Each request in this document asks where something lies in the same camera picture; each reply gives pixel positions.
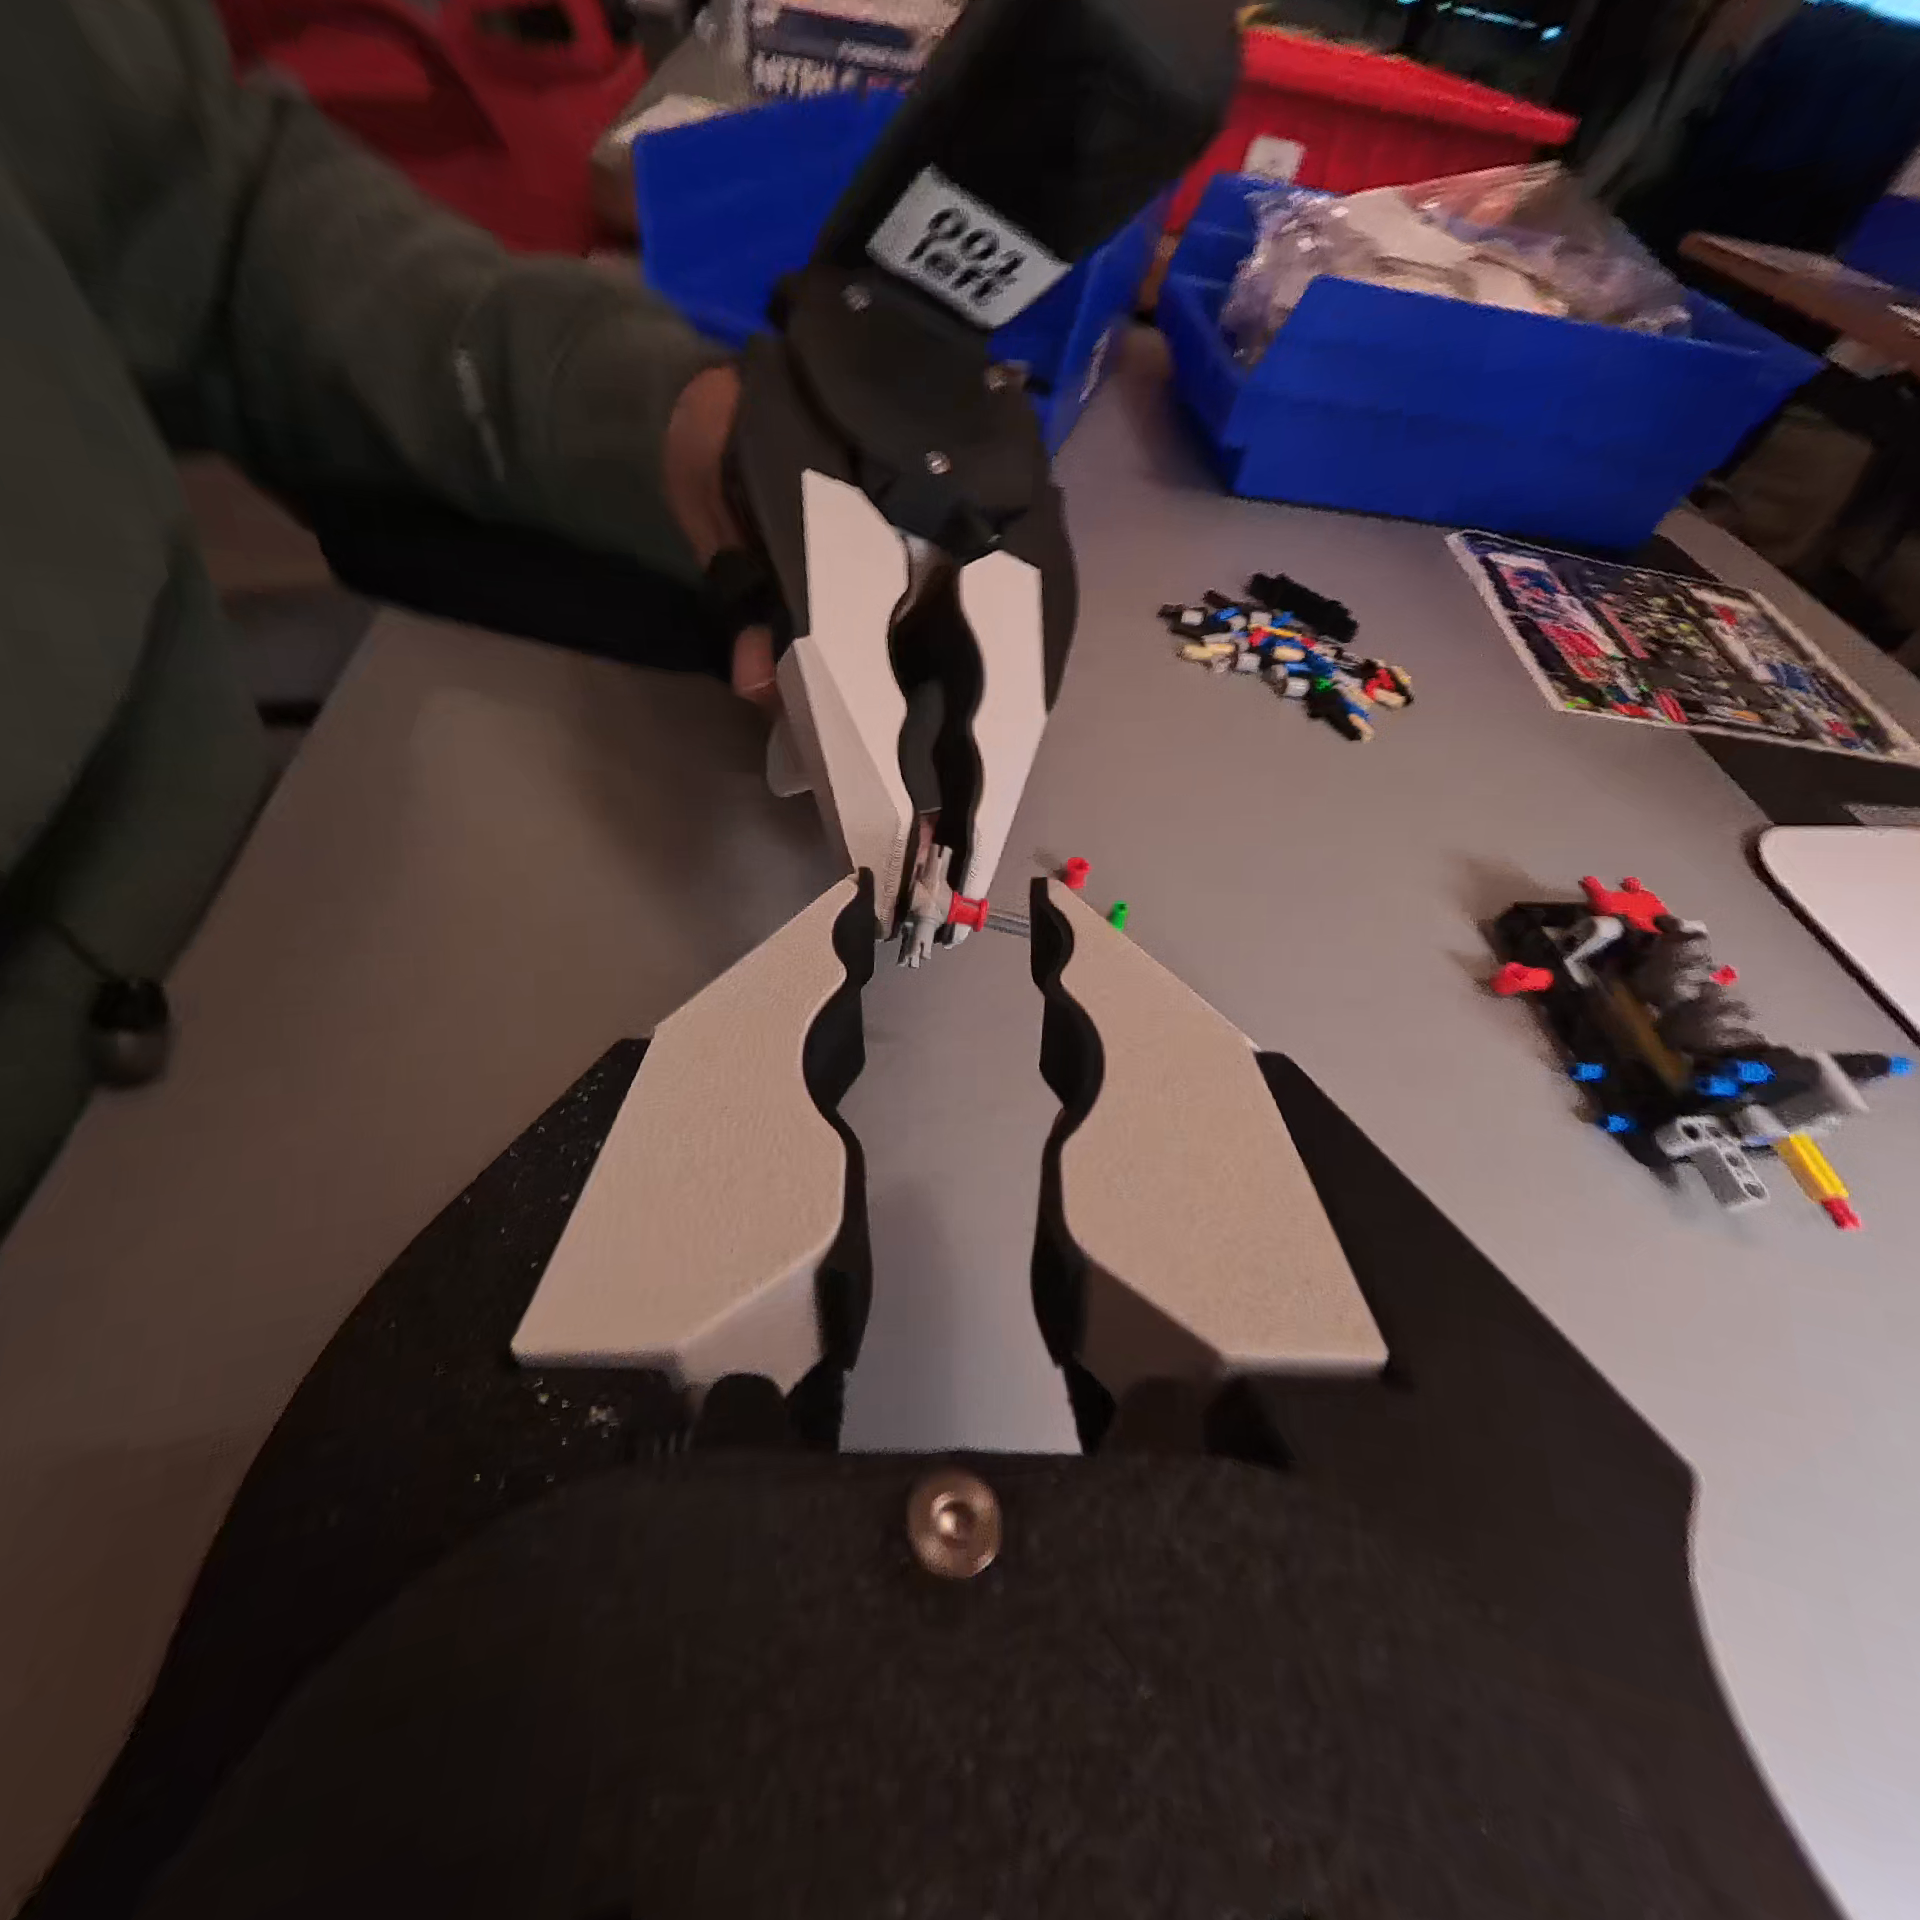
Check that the red storage tote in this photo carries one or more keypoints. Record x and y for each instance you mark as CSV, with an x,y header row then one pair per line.
x,y
1350,120

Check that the black wrist rest pad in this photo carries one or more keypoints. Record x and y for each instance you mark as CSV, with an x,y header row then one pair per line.
x,y
494,585

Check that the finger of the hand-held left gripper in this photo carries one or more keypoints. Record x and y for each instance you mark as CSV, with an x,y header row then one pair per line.
x,y
1014,675
848,661

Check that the red plastic container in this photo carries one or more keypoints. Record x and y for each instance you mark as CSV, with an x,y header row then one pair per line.
x,y
494,120

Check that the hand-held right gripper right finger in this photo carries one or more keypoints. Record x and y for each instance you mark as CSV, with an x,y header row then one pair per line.
x,y
1200,1200

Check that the small grey lego axle assembly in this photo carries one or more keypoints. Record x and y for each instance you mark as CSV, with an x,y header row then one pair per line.
x,y
967,911

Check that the blue storage bin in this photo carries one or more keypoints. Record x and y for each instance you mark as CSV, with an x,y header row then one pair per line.
x,y
720,210
1470,435

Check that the person's left hand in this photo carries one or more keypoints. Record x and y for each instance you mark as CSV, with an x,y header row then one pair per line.
x,y
697,465

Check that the black lego chassis assembly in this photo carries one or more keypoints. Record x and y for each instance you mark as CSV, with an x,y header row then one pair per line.
x,y
1650,1036

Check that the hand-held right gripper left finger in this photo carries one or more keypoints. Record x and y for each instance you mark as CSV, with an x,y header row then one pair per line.
x,y
704,1200

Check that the lego instruction booklet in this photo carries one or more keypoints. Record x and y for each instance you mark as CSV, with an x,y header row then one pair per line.
x,y
1665,644

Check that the clear bag of lego parts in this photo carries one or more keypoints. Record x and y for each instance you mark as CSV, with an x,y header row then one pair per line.
x,y
1441,255

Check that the person's green sweatshirt torso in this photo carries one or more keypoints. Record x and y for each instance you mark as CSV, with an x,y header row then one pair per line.
x,y
89,599

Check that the pile of small lego pieces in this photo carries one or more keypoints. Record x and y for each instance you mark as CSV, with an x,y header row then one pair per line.
x,y
1277,661

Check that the disposable glove box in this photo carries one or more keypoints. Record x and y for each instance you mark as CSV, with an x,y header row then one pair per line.
x,y
825,53

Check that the black lego panel piece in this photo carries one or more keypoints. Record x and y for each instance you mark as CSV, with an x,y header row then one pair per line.
x,y
1301,604

